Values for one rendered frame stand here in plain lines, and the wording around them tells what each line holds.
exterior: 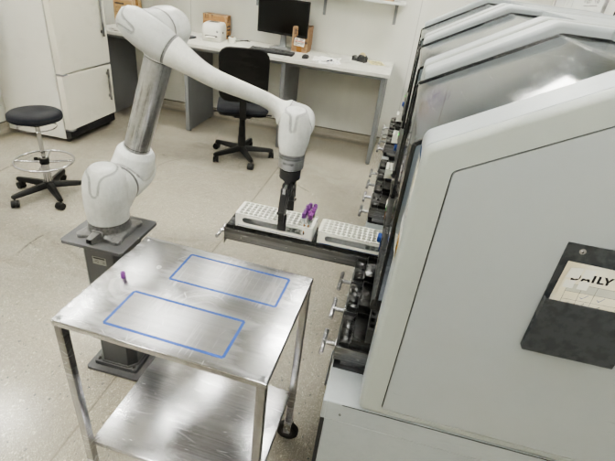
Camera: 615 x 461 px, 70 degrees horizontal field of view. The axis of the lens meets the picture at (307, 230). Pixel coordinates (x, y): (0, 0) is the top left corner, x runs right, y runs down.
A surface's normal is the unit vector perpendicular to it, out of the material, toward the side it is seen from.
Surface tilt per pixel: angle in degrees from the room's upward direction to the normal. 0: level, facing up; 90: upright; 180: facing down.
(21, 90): 90
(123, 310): 0
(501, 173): 90
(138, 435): 0
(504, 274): 90
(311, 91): 90
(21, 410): 0
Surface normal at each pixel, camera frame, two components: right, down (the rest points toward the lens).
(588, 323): -0.22, 0.48
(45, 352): 0.11, -0.85
